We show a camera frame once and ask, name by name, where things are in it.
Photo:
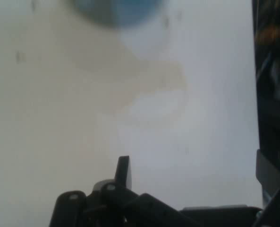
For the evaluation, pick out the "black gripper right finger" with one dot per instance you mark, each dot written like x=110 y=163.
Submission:
x=275 y=201

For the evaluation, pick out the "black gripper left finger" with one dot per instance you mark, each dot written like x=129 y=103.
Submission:
x=111 y=208

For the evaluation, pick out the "white ceramic bowl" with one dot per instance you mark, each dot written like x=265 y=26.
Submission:
x=116 y=10

